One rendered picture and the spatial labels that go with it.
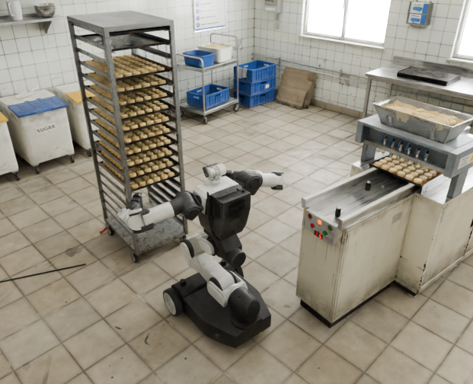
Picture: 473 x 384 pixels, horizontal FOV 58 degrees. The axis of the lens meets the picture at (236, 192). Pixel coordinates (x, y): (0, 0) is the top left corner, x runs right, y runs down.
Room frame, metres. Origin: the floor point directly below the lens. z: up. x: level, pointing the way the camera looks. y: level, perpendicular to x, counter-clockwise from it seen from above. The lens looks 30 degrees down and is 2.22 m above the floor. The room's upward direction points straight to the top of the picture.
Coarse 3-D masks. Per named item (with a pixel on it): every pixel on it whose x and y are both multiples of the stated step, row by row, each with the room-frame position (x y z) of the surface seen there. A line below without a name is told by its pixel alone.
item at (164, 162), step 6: (102, 150) 3.19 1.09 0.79; (108, 156) 3.07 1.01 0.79; (114, 162) 2.98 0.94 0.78; (150, 162) 2.97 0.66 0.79; (156, 162) 2.96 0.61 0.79; (162, 162) 3.00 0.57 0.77; (168, 162) 2.96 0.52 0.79; (120, 168) 2.89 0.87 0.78; (132, 168) 2.88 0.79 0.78; (138, 168) 2.86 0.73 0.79; (144, 168) 2.87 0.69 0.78; (150, 168) 2.86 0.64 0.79; (156, 168) 2.87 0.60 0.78; (132, 174) 2.76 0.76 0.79; (138, 174) 2.80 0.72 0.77
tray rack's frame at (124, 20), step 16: (80, 16) 3.14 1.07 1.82; (96, 16) 3.14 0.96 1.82; (112, 16) 3.14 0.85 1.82; (128, 16) 3.14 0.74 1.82; (144, 16) 3.14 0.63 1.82; (80, 64) 3.17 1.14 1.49; (80, 80) 3.15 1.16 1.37; (96, 160) 3.16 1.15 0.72; (96, 176) 3.16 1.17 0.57; (144, 208) 3.33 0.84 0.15; (112, 224) 3.06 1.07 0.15; (160, 224) 3.06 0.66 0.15; (176, 224) 3.06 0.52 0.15; (128, 240) 2.83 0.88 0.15; (144, 240) 2.83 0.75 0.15; (160, 240) 2.83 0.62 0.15
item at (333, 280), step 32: (352, 192) 2.42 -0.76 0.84; (384, 192) 2.42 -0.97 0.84; (384, 224) 2.23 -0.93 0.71; (320, 256) 2.12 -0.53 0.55; (352, 256) 2.06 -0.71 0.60; (384, 256) 2.28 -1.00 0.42; (320, 288) 2.10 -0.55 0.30; (352, 288) 2.09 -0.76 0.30; (384, 288) 2.40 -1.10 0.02; (320, 320) 2.11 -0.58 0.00
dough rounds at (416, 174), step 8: (384, 160) 2.73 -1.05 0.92; (392, 160) 2.77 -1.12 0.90; (400, 160) 2.73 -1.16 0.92; (384, 168) 2.62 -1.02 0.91; (392, 168) 2.60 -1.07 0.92; (400, 168) 2.60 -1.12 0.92; (408, 168) 2.60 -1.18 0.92; (416, 168) 2.62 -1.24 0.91; (408, 176) 2.48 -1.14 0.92; (416, 176) 2.50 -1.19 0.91; (424, 176) 2.48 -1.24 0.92; (432, 176) 2.52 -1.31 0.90
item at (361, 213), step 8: (408, 184) 2.41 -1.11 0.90; (392, 192) 2.31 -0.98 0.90; (400, 192) 2.32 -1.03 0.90; (408, 192) 2.38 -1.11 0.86; (376, 200) 2.21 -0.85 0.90; (384, 200) 2.22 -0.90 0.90; (392, 200) 2.28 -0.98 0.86; (360, 208) 2.12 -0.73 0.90; (368, 208) 2.12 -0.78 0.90; (376, 208) 2.18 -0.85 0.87; (344, 216) 2.03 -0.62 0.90; (352, 216) 2.03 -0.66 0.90; (360, 216) 2.09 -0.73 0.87; (344, 224) 2.00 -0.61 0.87; (352, 224) 2.04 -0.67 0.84
